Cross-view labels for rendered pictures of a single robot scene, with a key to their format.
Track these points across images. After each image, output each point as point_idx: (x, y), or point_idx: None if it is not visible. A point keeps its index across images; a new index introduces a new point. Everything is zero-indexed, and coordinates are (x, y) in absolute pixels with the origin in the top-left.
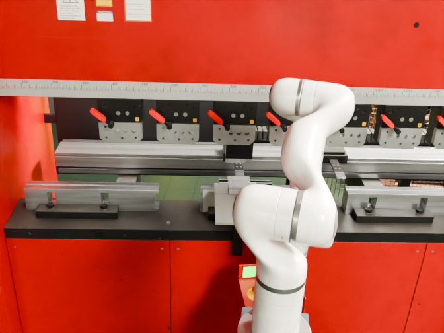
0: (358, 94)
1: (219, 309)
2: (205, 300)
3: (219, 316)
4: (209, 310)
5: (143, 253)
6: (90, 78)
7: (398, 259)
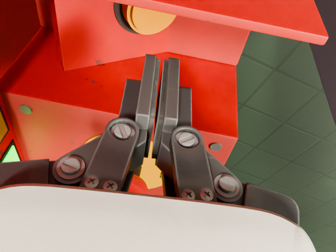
0: None
1: (12, 15)
2: (3, 58)
3: (23, 3)
4: (16, 35)
5: None
6: None
7: None
